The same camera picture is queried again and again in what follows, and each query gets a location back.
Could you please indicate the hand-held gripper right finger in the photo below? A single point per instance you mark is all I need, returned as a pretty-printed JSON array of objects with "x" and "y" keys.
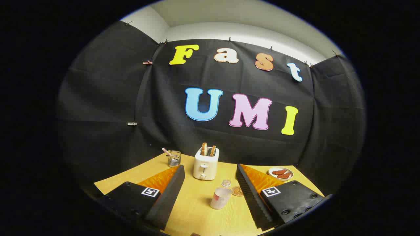
[{"x": 252, "y": 200}]

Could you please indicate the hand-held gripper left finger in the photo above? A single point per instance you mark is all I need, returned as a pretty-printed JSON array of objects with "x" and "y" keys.
[{"x": 165, "y": 200}]

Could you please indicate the round cork coaster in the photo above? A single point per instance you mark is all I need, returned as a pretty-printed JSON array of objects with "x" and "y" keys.
[{"x": 237, "y": 191}]

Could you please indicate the clear plastic juice bottle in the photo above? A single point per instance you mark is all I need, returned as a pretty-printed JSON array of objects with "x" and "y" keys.
[{"x": 220, "y": 198}]

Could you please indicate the white round plate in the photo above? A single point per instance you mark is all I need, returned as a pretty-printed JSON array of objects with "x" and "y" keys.
[{"x": 272, "y": 176}]

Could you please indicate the wooden table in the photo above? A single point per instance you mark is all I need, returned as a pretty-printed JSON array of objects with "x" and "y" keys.
[{"x": 197, "y": 213}]

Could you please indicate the red meat piece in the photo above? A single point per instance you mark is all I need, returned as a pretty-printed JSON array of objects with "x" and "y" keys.
[
  {"x": 279, "y": 171},
  {"x": 284, "y": 175}
]

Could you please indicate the pink striped straw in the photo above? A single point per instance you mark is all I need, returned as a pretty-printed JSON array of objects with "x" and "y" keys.
[{"x": 166, "y": 151}]

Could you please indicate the white toaster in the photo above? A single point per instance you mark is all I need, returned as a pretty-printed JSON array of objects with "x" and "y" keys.
[{"x": 205, "y": 165}]

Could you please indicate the toast slice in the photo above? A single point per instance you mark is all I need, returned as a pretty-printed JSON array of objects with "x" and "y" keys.
[
  {"x": 204, "y": 149},
  {"x": 213, "y": 150}
]

